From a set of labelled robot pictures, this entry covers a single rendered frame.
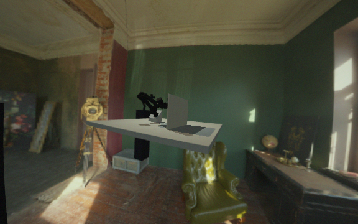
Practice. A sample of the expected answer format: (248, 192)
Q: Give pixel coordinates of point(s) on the cream wall panel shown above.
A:
(177, 112)

